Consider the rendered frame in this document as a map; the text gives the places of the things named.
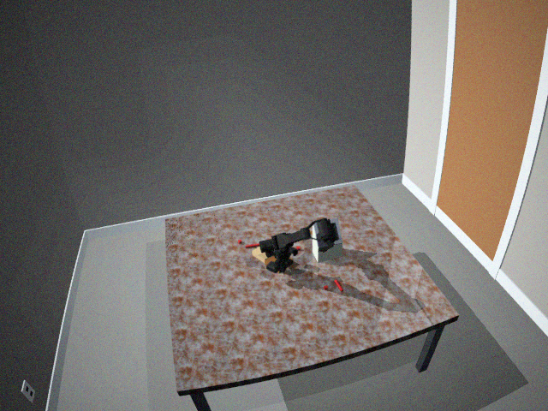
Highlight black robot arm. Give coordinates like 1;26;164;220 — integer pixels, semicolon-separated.
259;218;339;257

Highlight tan square block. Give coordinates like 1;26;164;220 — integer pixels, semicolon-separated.
252;247;269;263

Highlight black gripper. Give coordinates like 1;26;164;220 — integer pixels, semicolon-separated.
266;247;298;273

